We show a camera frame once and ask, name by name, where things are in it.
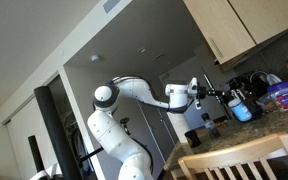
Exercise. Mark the wooden chair back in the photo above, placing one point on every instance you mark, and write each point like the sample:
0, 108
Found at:
237, 150

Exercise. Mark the tall black round pole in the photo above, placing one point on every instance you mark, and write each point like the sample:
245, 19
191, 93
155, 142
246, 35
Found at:
57, 133

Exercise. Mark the white paper towel roll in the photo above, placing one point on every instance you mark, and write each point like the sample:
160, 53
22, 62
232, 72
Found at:
179, 125

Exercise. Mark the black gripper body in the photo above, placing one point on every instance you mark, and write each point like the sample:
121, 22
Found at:
206, 92

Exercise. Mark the white smoke detector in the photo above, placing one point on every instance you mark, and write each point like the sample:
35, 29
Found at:
95, 58

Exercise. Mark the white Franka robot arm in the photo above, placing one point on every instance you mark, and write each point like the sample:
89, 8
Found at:
117, 140

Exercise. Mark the black mug yellow logo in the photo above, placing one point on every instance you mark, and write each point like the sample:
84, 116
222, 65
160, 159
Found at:
192, 138

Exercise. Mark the plain light wood wall cabinet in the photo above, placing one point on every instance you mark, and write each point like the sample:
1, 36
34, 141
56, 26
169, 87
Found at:
270, 16

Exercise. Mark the white rimmed black appliance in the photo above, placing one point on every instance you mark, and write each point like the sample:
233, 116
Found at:
272, 79

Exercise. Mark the dark ceiling vent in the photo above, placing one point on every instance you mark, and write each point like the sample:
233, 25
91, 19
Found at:
159, 57

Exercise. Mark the clear jar purple lid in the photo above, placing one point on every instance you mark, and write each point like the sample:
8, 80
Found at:
284, 96

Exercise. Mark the black coffee maker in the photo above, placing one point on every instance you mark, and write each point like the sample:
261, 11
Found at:
242, 85

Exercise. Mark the small yellow object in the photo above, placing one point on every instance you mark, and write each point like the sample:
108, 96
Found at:
220, 124

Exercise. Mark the white blue pump bottle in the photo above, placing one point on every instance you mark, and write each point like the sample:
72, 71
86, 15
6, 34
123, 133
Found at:
240, 110

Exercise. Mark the dark bowl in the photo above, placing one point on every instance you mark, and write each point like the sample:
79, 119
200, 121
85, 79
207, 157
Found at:
256, 110

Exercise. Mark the grey wall air vent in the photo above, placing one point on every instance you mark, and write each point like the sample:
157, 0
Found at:
110, 4

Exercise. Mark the wall cabinet with vent slots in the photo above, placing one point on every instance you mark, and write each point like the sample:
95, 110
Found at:
217, 23

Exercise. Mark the black capped spice bottle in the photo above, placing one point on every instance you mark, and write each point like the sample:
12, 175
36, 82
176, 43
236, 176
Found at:
210, 126

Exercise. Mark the round ceiling light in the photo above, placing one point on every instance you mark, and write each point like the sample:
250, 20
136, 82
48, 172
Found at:
141, 50

